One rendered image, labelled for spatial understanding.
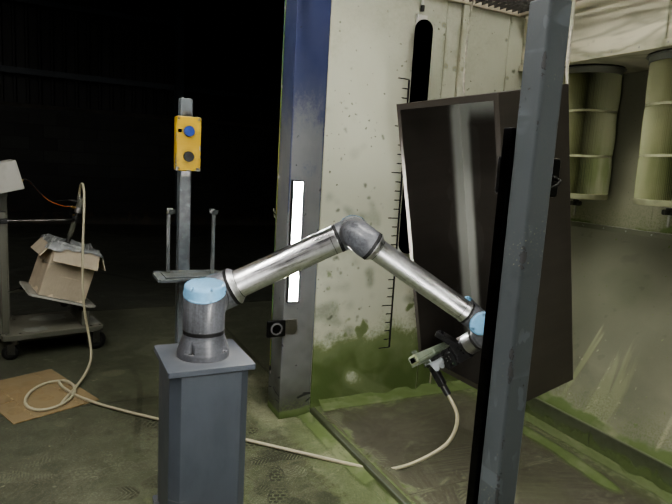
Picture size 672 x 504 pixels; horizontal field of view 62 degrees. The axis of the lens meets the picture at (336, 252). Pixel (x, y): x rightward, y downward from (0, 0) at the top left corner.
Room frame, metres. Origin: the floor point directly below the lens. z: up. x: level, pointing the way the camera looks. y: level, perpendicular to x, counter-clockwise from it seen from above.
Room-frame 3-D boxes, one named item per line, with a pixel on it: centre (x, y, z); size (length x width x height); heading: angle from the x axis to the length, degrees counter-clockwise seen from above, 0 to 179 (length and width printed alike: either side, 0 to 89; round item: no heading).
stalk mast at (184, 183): (2.81, 0.78, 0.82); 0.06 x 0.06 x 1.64; 27
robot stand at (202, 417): (1.98, 0.47, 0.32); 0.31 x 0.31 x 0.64; 27
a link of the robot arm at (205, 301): (1.99, 0.47, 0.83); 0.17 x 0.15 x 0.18; 3
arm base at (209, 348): (1.98, 0.47, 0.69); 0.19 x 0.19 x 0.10
